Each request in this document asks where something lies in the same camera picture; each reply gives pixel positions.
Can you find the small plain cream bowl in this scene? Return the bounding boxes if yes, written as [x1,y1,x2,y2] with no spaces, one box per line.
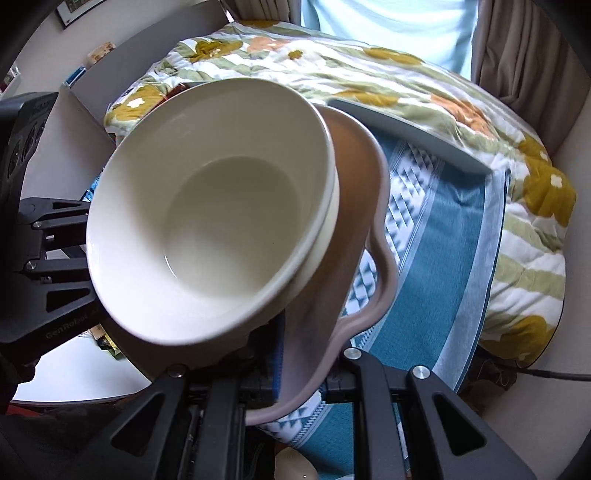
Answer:
[85,78,337,344]

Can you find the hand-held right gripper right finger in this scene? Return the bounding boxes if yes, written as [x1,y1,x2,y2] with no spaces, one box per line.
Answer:
[323,347,539,480]

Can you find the brown curtain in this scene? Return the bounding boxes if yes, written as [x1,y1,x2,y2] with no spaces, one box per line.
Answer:
[228,0,303,26]
[473,0,591,153]

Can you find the grey flat board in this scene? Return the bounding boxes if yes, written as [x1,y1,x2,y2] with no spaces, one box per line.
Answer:
[330,98,491,175]

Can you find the grey cabinet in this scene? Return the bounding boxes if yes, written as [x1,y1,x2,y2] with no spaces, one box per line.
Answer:
[60,21,232,139]

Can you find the wall poster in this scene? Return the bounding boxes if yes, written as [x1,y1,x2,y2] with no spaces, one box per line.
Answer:
[55,0,109,26]

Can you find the small printed card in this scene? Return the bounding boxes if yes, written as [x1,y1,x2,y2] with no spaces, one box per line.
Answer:
[87,41,117,64]

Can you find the black cable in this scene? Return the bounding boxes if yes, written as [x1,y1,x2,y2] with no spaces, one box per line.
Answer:
[505,362,591,383]

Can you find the floral quilted blanket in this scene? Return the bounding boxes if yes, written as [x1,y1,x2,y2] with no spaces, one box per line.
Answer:
[104,21,578,361]

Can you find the blue patterned tablecloth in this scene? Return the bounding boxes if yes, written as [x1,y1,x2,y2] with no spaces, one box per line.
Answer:
[256,129,509,480]

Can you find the cream bowl with yellow print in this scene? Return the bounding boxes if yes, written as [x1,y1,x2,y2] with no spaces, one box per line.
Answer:
[277,131,343,301]

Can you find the bright window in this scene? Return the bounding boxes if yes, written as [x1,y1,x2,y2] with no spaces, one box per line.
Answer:
[300,0,478,79]

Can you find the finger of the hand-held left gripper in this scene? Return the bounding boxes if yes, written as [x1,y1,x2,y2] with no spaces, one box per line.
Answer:
[24,255,92,288]
[21,198,93,232]

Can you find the pink flower-shaped bowl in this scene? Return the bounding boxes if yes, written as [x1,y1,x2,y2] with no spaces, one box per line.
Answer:
[245,105,397,428]

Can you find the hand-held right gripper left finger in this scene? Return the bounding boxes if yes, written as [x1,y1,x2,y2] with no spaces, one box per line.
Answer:
[98,318,287,480]

